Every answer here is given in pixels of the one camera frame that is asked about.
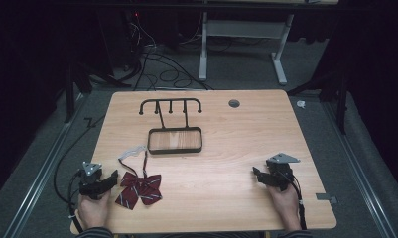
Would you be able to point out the person's left striped sleeve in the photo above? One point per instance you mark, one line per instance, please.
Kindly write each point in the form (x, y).
(94, 233)

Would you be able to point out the silver floor rail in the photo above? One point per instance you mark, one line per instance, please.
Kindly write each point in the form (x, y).
(358, 178)
(37, 178)

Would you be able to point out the black metal hook rack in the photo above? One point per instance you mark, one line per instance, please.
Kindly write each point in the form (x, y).
(173, 129)

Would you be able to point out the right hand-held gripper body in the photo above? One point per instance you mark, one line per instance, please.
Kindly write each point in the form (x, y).
(279, 173)

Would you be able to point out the grey tape patch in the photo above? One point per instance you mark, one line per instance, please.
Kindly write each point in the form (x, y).
(325, 197)

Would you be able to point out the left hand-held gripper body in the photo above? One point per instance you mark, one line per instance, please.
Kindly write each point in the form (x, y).
(91, 185)

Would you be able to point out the person's left hand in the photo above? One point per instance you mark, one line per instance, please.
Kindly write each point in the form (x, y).
(93, 211)

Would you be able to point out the black metal stand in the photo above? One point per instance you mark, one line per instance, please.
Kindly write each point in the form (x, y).
(335, 92)
(72, 89)

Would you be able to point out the person's right hand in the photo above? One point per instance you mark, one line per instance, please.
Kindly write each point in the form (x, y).
(286, 206)

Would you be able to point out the white metal desk frame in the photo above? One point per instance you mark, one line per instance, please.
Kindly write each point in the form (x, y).
(242, 46)

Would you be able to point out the crumpled white paper scrap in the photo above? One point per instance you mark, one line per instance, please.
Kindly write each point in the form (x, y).
(300, 104)

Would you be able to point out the dark red striped bow tie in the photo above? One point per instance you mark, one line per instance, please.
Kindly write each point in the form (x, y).
(140, 188)

